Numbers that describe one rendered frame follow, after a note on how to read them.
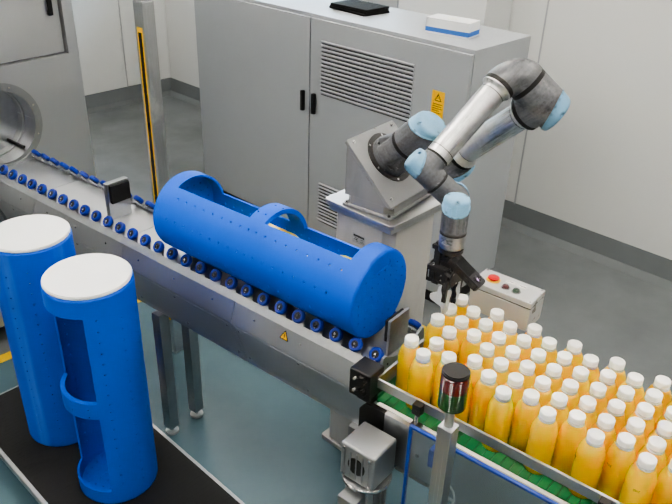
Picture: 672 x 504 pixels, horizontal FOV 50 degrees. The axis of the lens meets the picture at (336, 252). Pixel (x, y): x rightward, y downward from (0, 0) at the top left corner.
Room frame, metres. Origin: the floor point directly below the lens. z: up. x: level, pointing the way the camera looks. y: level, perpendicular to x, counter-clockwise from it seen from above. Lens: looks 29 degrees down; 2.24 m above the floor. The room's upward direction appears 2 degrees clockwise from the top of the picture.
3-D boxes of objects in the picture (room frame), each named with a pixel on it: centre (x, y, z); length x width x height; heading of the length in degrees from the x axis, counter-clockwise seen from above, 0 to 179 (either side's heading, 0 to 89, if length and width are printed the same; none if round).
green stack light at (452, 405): (1.25, -0.27, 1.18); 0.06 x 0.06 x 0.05
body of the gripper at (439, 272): (1.79, -0.32, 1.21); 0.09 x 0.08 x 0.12; 52
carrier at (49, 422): (2.22, 1.08, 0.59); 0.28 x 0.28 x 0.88
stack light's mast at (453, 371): (1.25, -0.27, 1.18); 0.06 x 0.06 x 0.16
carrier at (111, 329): (1.95, 0.79, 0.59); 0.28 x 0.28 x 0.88
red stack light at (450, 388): (1.25, -0.27, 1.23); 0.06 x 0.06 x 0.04
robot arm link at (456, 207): (1.79, -0.32, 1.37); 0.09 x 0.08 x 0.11; 172
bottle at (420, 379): (1.55, -0.24, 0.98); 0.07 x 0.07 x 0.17
